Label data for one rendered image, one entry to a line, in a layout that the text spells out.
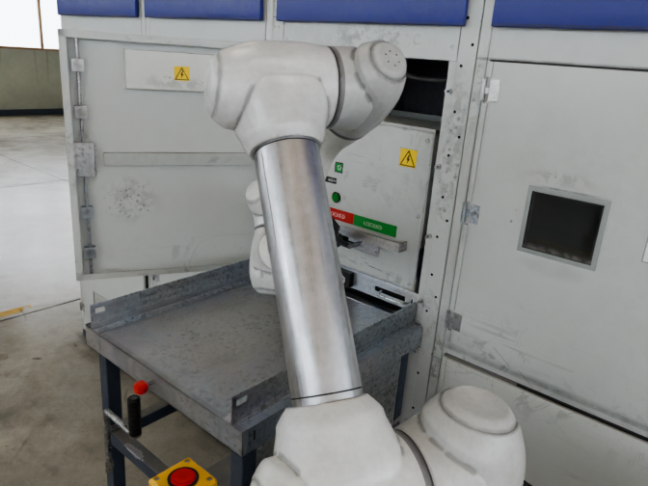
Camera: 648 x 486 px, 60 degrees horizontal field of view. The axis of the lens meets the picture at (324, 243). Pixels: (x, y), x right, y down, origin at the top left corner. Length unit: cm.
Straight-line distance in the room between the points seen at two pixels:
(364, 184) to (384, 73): 84
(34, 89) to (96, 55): 1128
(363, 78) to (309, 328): 39
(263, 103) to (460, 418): 51
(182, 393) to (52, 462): 131
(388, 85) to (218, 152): 104
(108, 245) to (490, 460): 142
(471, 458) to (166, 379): 77
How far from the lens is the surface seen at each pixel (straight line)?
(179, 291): 171
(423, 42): 154
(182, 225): 191
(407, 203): 163
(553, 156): 137
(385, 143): 165
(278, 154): 82
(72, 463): 253
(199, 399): 128
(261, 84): 84
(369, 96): 91
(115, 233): 190
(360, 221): 173
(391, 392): 167
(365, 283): 176
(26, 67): 1301
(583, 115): 135
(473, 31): 147
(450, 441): 80
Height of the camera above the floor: 156
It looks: 18 degrees down
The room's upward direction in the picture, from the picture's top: 4 degrees clockwise
